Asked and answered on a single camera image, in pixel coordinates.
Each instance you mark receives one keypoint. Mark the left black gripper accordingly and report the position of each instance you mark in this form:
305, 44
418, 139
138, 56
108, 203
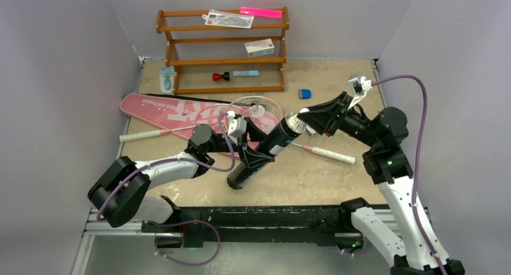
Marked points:
250, 156

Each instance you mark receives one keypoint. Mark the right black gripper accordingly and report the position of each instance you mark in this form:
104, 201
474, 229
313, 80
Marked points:
338, 116

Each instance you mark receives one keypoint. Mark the black shuttlecock tube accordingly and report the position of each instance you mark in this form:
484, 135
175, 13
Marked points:
275, 143

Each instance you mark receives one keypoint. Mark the pink badminton racket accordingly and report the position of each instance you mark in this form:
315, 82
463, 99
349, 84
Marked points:
331, 155
200, 124

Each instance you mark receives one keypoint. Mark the white feather shuttlecock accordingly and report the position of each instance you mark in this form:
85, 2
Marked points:
294, 123

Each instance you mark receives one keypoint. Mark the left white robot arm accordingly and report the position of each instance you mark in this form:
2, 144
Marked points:
120, 193

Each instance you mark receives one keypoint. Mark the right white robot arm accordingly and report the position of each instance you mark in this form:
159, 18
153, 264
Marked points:
416, 249

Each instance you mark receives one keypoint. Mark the blue grey eraser block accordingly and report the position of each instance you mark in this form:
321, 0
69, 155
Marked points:
304, 94

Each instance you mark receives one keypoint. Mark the light blue glue stick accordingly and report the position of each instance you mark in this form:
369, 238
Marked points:
252, 73

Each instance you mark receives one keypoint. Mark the white red small box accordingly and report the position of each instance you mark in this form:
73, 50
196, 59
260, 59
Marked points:
259, 48

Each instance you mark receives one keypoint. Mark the pink racket cover bag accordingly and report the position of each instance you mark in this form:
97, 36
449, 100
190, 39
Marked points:
133, 98

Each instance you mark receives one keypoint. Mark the wooden three-tier shelf rack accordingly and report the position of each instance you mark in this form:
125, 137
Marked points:
172, 57

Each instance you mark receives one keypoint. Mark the light blue packaged item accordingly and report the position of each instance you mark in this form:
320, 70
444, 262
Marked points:
166, 79

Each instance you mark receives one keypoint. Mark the pink flat ruler package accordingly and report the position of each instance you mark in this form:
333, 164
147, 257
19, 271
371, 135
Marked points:
261, 12

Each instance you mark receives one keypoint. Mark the clear plastic blister package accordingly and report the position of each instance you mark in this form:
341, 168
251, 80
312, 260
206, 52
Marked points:
230, 20

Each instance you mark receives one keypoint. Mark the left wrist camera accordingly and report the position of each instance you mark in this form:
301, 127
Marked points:
236, 126

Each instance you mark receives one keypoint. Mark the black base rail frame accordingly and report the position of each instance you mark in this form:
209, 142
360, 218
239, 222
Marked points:
323, 225

